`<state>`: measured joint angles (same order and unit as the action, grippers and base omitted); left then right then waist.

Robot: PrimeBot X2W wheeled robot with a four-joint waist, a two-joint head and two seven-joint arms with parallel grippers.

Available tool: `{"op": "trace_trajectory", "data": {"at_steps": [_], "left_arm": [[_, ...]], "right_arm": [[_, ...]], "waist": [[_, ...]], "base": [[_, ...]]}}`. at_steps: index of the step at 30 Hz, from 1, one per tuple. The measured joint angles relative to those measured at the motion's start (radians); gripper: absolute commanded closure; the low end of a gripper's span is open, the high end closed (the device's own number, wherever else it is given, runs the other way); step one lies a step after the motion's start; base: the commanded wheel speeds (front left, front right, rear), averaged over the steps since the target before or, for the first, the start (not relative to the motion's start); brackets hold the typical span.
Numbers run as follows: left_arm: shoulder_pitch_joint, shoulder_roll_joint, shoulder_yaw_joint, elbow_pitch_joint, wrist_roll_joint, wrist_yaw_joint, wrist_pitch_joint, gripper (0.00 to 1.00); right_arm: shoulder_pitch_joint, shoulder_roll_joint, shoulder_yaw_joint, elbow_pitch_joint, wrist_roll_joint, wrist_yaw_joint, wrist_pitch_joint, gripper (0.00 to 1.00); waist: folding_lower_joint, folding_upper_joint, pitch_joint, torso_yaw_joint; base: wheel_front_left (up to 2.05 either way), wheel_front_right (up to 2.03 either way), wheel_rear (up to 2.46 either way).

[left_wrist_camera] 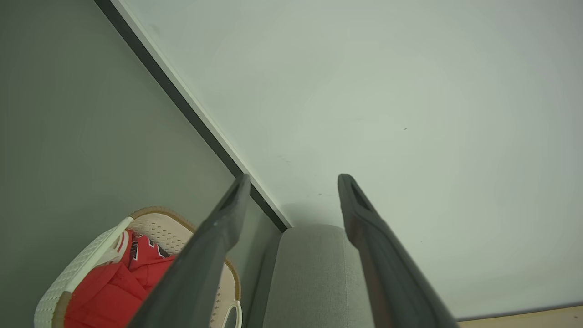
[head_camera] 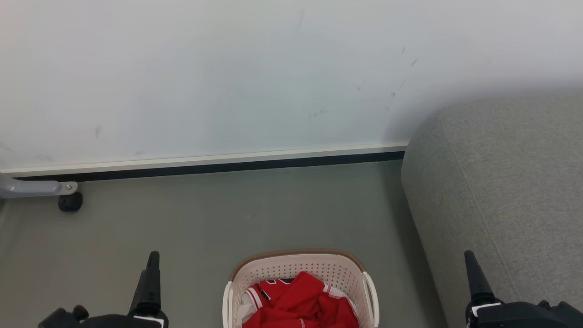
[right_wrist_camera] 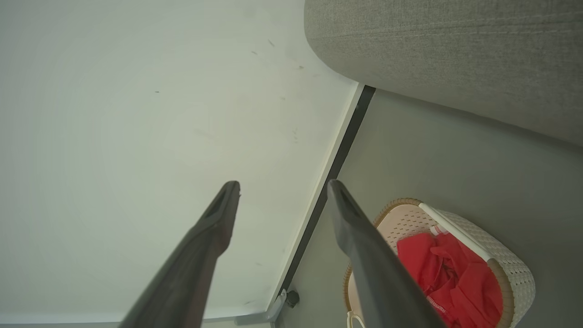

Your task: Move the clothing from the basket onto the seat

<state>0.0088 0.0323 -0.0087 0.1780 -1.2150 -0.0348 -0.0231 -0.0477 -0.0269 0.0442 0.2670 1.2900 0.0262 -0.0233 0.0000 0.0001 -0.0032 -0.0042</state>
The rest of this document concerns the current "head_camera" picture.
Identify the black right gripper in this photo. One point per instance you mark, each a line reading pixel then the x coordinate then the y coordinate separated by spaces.
pixel 524 316

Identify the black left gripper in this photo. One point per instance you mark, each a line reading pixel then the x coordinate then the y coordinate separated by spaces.
pixel 109 321

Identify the red garment with white stripes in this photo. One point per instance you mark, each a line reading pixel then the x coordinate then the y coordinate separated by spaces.
pixel 291 298

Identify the grey fabric sofa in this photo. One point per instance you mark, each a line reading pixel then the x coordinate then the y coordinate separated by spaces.
pixel 501 191

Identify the black caster wheel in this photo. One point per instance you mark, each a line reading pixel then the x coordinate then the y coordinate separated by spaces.
pixel 70 202

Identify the white and black baseboard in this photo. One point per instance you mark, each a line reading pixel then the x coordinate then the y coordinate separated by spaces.
pixel 205 165

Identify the cream perforated laundry basket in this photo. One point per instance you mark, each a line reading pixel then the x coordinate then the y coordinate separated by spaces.
pixel 296 266

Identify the grey metal stand leg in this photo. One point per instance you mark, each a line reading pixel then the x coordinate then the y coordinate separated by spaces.
pixel 32 187

